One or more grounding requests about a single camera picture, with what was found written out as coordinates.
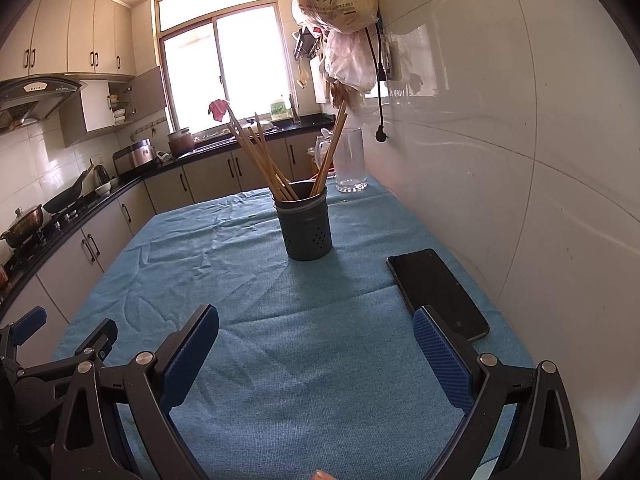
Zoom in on grey range hood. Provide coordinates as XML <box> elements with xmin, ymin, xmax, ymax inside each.
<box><xmin>0</xmin><ymin>74</ymin><xmax>83</xmax><ymax>133</ymax></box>

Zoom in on clear glass mug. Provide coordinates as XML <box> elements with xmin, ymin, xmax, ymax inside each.
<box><xmin>315</xmin><ymin>127</ymin><xmax>369</xmax><ymax>193</ymax></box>

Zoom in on black smartphone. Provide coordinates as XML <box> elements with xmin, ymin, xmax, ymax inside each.
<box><xmin>386</xmin><ymin>248</ymin><xmax>491</xmax><ymax>343</ymax></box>

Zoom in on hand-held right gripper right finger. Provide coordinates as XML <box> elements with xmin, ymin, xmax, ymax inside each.
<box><xmin>412</xmin><ymin>305</ymin><xmax>582</xmax><ymax>480</ymax></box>

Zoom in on bunch of wooden chopsticks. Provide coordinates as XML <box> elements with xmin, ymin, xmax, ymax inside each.
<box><xmin>227</xmin><ymin>101</ymin><xmax>349</xmax><ymax>202</ymax></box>

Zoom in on brown clay pot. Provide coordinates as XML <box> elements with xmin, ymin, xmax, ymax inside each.
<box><xmin>167</xmin><ymin>127</ymin><xmax>195</xmax><ymax>157</ymax></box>

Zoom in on dark grey perforated chopstick holder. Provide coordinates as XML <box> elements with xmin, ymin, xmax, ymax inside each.
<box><xmin>272</xmin><ymin>180</ymin><xmax>333</xmax><ymax>262</ymax></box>

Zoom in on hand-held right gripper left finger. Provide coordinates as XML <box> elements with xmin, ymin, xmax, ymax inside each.
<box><xmin>52</xmin><ymin>304</ymin><xmax>221</xmax><ymax>480</ymax></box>

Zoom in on steel cooking pot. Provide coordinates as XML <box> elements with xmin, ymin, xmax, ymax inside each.
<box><xmin>0</xmin><ymin>205</ymin><xmax>45</xmax><ymax>249</ymax></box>

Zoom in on beige upper kitchen cabinets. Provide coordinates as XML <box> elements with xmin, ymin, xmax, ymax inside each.
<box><xmin>0</xmin><ymin>0</ymin><xmax>167</xmax><ymax>148</ymax></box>

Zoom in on black kitchen countertop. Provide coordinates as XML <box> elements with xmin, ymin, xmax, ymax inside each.
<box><xmin>0</xmin><ymin>115</ymin><xmax>335</xmax><ymax>306</ymax></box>

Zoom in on blue tablecloth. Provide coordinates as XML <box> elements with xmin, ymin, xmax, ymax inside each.
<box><xmin>52</xmin><ymin>175</ymin><xmax>536</xmax><ymax>480</ymax></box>

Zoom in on kitchen window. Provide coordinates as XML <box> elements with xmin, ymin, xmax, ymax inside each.
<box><xmin>152</xmin><ymin>0</ymin><xmax>296</xmax><ymax>133</ymax></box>

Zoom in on silver rice cooker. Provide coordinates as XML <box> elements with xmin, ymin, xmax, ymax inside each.
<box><xmin>112</xmin><ymin>139</ymin><xmax>156</xmax><ymax>176</ymax></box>

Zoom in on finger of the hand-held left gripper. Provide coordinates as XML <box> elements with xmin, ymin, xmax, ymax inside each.
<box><xmin>0</xmin><ymin>306</ymin><xmax>48</xmax><ymax>368</ymax></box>
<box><xmin>75</xmin><ymin>317</ymin><xmax>119</xmax><ymax>362</ymax></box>

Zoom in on black power cable with plug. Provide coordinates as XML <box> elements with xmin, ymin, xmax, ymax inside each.
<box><xmin>362</xmin><ymin>25</ymin><xmax>388</xmax><ymax>143</ymax></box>

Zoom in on black wok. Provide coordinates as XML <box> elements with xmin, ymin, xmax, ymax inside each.
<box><xmin>42</xmin><ymin>162</ymin><xmax>96</xmax><ymax>215</ymax></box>

